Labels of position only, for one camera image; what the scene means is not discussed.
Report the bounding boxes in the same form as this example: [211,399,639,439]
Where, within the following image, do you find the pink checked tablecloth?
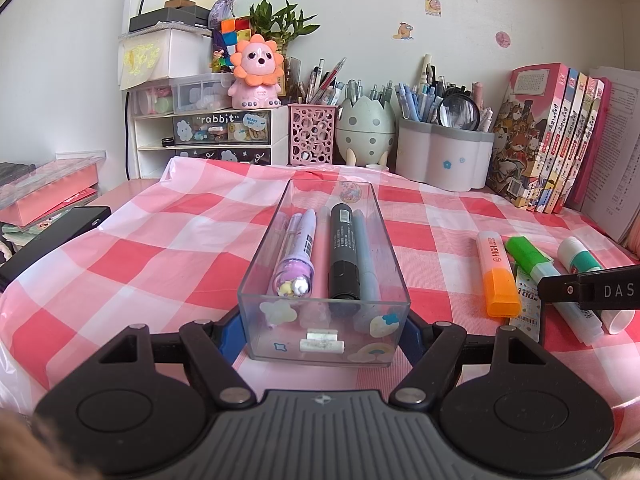
[0,157,640,461]

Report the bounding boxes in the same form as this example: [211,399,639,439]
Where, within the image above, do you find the purple capsule-end pen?
[272,208,318,299]

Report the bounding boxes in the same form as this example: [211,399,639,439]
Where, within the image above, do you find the pink folder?
[567,77,613,209]

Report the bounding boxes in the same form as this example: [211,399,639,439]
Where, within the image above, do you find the pens in pink holder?
[300,57,348,106]

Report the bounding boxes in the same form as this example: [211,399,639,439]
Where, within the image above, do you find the pink perforated pen holder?
[288,104,337,165]

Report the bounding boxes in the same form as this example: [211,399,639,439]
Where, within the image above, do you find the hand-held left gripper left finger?
[98,307,257,407]

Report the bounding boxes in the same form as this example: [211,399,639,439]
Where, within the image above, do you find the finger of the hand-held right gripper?
[537,272,584,307]

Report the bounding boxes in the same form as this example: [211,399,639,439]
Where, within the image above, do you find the pink lion toy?
[227,35,286,110]

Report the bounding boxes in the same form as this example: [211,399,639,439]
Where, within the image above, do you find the orange highlighter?
[475,231,521,318]

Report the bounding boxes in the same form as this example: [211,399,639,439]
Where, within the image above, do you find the black marker pen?
[327,202,362,302]

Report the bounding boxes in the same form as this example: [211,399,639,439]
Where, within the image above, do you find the light blue marker pen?
[350,209,382,307]

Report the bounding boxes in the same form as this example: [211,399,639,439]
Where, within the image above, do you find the green capped highlighter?
[505,236,603,345]

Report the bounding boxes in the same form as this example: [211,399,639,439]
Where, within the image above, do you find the black flat box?
[129,6,211,33]

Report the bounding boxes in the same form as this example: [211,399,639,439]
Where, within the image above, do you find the white flower-shaped pen holder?
[396,117,496,192]

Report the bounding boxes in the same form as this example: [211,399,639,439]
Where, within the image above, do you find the pink flat box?
[0,157,101,226]

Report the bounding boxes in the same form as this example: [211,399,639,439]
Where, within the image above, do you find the black power cable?
[125,91,137,181]

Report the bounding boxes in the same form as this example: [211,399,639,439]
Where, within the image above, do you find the pens in egg holder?
[345,79,396,111]

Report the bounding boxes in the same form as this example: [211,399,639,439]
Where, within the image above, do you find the clear storage box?
[170,74,236,115]

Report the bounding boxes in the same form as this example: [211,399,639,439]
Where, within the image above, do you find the pens in white holder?
[395,54,496,131]

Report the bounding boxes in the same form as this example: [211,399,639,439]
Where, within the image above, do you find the black phone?
[0,206,112,288]

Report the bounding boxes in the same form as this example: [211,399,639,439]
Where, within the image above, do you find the green white glue stick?
[557,236,633,335]

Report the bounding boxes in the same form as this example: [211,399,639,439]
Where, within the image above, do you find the clear container with round items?
[126,84,176,118]

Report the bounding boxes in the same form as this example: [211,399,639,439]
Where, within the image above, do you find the purple drawstring pouch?
[207,0,236,28]

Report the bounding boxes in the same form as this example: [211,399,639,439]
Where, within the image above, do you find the white storage box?
[117,27,213,92]

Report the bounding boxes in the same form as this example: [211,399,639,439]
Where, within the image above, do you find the white drawer organizer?
[131,105,291,181]

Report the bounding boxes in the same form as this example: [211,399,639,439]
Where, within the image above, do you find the glass vase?
[282,56,303,101]

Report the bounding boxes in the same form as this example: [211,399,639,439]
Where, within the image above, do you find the colourful puzzle cube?
[220,16,251,53]

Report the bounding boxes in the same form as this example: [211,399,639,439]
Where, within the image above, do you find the black magnifying glass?
[437,96,482,131]

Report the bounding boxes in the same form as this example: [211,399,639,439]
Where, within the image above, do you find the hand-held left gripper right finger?
[390,310,543,408]

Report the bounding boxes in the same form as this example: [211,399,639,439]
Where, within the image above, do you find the clear plastic organizer box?
[237,177,412,368]

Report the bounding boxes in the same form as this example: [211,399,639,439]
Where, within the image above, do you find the clear purple mechanical pencil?
[274,212,303,273]

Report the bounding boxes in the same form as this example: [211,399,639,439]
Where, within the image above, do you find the pink striped bag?
[625,215,640,256]

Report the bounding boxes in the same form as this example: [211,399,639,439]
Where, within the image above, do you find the open paper book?
[580,65,640,246]

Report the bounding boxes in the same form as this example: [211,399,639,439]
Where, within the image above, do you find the dark grey pouch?
[0,162,36,186]

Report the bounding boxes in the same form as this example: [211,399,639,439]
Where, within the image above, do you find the stack of notebooks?
[2,187,97,243]

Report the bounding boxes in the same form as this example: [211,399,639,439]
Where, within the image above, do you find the green bamboo plant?
[249,0,321,56]

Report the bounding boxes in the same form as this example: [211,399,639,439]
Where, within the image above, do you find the egg-shaped pen holder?
[336,95,396,167]

